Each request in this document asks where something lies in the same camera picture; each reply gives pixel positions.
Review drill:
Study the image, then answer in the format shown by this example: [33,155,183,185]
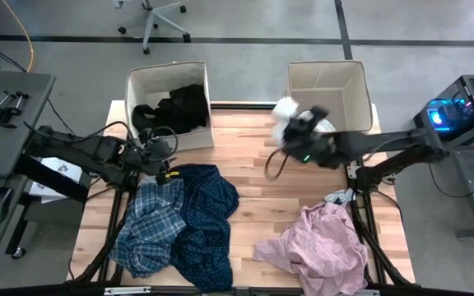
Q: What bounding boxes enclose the white dark patterned cloth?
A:
[323,187,356,206]

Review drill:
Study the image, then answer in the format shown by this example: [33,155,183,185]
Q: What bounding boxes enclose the grey office chair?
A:
[111,0,192,56]

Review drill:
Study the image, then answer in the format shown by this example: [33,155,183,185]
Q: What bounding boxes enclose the black rail strip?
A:
[211,102,280,111]

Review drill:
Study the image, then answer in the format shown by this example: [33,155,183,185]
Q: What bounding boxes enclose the black garment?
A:
[132,84,210,136]

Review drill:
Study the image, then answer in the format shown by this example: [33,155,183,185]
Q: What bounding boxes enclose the beige fabric storage bin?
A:
[286,60,374,135]
[123,61,216,152]

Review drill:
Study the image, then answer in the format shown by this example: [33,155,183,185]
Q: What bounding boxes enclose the white fluffy sock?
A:
[270,96,337,149]

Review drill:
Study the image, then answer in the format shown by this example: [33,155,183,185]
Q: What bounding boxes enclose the black clamp tool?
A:
[0,90,30,130]

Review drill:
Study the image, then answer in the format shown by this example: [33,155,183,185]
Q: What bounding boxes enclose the blue plaid shirt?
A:
[108,177,188,279]

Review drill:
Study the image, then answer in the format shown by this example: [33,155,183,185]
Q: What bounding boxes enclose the black metal robot frame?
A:
[0,160,474,296]

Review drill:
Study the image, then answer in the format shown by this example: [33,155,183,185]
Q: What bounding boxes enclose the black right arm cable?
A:
[263,147,292,182]

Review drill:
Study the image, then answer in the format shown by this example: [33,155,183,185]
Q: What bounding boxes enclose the dark grey metal desk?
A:
[446,118,474,239]

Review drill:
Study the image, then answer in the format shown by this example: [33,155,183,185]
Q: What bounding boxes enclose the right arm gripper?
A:
[281,105,343,169]

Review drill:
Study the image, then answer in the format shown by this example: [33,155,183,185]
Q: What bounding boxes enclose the navy dotted garment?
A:
[166,163,241,294]

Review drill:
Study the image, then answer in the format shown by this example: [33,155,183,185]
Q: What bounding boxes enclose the pink garment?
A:
[253,201,369,296]

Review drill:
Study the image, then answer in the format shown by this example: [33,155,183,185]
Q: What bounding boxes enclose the black desk leg base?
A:
[5,154,92,261]

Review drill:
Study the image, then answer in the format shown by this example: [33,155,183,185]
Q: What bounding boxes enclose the black computer tower with lights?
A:
[412,73,474,143]

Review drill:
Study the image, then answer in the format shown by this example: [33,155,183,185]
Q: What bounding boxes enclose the white paper sheet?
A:
[26,156,92,205]

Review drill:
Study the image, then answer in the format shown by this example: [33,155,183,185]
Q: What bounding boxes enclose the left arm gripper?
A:
[132,137,181,186]

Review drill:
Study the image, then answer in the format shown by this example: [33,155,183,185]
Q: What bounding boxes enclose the orange cable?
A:
[1,0,35,73]

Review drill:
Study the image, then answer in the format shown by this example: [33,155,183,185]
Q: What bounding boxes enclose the black floor cable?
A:
[0,39,76,135]
[428,164,474,201]

